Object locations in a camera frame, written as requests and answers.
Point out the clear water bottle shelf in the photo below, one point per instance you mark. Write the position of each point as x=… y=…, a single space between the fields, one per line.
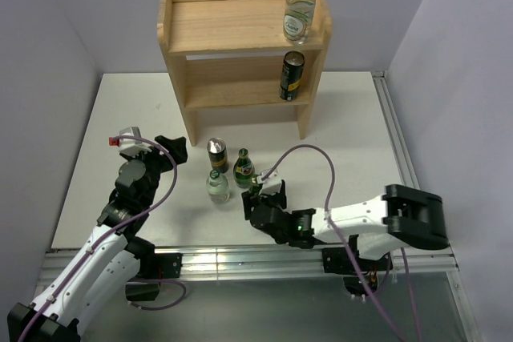
x=298 y=18

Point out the black beverage can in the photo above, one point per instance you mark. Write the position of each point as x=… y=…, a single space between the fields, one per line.
x=292 y=71
x=218 y=156

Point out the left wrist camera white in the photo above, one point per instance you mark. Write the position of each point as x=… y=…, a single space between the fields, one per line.
x=129 y=143

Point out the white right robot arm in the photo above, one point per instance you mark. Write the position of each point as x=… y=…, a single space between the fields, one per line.
x=401 y=217

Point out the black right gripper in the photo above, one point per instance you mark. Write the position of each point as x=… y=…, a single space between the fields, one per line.
x=247 y=200

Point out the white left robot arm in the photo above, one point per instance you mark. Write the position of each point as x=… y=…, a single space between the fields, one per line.
x=112 y=254

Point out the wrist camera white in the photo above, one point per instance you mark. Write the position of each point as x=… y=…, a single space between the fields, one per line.
x=129 y=143
x=270 y=182

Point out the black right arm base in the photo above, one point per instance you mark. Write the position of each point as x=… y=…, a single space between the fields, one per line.
x=335 y=260

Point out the green glass bottle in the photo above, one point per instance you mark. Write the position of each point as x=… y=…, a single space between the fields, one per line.
x=243 y=169
x=255 y=186

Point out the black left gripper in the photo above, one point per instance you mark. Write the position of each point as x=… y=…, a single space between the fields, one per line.
x=176 y=146

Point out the clear water bottle front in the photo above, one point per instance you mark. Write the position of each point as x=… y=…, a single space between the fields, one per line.
x=217 y=187

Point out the wooden two-tier shelf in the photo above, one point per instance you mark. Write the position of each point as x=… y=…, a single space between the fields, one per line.
x=229 y=53

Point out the green glass bottle front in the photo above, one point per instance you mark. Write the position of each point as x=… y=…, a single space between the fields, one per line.
x=255 y=186

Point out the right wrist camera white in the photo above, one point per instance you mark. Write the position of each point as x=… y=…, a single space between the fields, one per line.
x=270 y=182

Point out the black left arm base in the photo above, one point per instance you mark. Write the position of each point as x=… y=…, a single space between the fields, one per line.
x=158 y=266

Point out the aluminium rail frame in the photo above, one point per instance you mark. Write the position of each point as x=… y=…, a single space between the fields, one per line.
x=365 y=144

